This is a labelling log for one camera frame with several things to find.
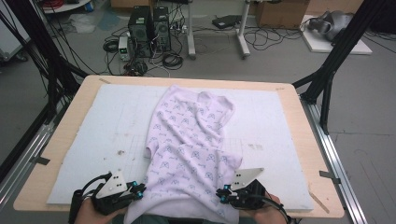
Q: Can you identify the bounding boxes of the round white table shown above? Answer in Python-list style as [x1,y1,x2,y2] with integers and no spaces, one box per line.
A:
[41,0,92,14]

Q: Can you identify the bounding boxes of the flat black device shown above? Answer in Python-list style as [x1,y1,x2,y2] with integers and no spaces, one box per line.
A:
[212,14,243,30]

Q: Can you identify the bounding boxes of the person's right hand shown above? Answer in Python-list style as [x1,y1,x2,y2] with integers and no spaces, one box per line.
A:
[241,194,289,224]

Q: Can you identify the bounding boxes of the white platform board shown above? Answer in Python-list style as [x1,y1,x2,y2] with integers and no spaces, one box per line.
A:
[300,14,374,56]

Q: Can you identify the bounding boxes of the coiled black cable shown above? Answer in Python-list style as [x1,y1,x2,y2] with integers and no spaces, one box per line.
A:
[102,39,120,53]
[162,52,185,71]

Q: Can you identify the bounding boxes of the grey backpack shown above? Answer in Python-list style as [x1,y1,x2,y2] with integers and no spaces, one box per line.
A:
[307,10,355,42]

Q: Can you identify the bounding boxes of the person's left hand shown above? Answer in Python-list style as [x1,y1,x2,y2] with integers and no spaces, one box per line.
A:
[74,198,128,224]

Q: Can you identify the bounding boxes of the looped black floor cable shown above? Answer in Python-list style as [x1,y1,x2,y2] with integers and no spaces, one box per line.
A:
[243,27,304,51]

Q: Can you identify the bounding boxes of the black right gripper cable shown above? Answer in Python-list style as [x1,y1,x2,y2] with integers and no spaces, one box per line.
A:
[264,195,295,224]

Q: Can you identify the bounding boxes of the black wrist strap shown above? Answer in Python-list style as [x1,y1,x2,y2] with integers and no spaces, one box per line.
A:
[68,189,84,224]

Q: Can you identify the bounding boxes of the white foam mat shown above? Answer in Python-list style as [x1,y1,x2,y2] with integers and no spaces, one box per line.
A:
[46,83,315,213]

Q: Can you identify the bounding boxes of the black computer tower with fan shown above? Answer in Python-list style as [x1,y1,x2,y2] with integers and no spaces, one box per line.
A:
[152,7,172,52]

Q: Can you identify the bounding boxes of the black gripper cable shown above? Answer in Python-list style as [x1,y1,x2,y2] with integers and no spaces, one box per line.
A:
[264,195,295,224]
[81,172,112,200]

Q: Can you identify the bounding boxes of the thin wooden stick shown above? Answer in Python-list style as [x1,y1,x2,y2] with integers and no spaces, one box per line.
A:
[307,189,331,215]

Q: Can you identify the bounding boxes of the aluminium rail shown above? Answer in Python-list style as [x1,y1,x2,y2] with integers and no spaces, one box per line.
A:
[0,102,71,206]
[299,94,369,224]

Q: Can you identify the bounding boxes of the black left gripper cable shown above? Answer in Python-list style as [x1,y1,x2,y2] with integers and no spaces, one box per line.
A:
[81,172,112,200]

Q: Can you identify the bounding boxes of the white power supply unit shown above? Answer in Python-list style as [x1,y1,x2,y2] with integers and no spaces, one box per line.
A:
[118,35,133,62]

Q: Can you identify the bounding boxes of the clear plastic sheet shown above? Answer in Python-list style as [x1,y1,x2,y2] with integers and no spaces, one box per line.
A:
[67,13,96,35]

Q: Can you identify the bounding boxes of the black frame post with cables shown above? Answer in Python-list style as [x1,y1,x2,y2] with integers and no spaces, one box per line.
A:
[0,0,90,122]

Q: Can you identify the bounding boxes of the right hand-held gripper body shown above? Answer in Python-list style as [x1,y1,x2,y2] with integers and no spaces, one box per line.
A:
[230,167,275,210]

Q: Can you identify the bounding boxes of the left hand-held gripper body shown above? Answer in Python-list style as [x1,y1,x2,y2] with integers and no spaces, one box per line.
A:
[91,169,138,216]

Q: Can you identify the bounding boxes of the lilac printed towel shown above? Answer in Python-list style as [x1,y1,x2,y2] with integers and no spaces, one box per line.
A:
[123,84,244,224]

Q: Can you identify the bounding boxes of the large cardboard box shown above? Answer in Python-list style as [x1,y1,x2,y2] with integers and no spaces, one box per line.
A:
[255,0,311,30]

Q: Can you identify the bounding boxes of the white metal stand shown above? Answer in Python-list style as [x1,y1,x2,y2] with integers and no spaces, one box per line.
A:
[186,0,252,61]

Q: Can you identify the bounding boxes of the black tape piece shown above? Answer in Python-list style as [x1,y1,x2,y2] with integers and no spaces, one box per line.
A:
[30,155,51,166]
[318,170,341,185]

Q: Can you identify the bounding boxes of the white cabinet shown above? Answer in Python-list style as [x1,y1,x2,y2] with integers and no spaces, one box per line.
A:
[0,11,33,63]

